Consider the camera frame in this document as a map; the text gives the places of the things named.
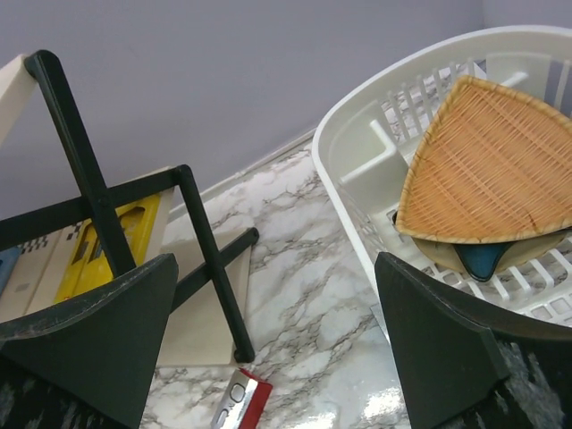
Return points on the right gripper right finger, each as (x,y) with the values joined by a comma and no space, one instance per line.
(465,363)

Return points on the beige three-tier shelf rack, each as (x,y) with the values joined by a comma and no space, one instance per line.
(98,202)

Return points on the light blue toothpaste box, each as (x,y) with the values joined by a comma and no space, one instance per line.
(8,260)

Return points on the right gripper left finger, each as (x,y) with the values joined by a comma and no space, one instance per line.
(88,362)

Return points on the silver blue R&O box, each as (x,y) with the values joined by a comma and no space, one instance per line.
(378,316)

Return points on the white plastic dish basket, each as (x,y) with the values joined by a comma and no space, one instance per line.
(363,146)

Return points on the silver red R&O box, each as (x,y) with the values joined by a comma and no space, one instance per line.
(243,402)

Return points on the blue ceramic dish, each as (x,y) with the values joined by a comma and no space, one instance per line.
(481,260)

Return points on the yellow toothpaste box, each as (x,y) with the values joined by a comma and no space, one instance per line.
(112,244)

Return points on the woven wicker fan tray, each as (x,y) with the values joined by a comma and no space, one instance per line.
(493,166)

